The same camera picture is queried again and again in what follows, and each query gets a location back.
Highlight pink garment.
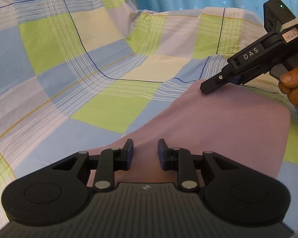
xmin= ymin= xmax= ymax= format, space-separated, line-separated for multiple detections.
xmin=89 ymin=82 xmax=291 ymax=183

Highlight plaid pastel bed sheet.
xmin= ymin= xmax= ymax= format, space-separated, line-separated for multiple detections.
xmin=0 ymin=0 xmax=298 ymax=230

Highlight black camera module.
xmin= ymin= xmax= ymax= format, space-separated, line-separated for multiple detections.
xmin=263 ymin=0 xmax=296 ymax=33

